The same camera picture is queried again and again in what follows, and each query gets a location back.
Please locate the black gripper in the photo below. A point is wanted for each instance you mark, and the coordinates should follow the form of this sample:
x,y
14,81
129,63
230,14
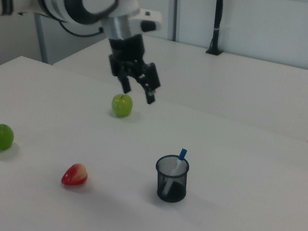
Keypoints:
x,y
126,48

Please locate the white marker pen blue cap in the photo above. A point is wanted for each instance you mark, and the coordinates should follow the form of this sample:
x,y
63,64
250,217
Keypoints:
x,y
176,166

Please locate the black mesh pen cup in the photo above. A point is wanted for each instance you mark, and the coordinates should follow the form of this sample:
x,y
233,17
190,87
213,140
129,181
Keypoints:
x,y
172,191

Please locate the yellow-green toy apple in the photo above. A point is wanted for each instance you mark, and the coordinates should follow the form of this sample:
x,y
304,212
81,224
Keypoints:
x,y
121,106

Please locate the white side table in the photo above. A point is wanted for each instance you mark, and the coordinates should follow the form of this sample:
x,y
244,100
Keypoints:
x,y
221,79

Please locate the dark green toy apple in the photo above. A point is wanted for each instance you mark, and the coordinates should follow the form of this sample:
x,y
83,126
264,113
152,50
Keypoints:
x,y
0,137

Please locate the black camera stand pole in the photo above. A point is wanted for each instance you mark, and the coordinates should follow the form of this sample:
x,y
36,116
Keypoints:
x,y
217,20

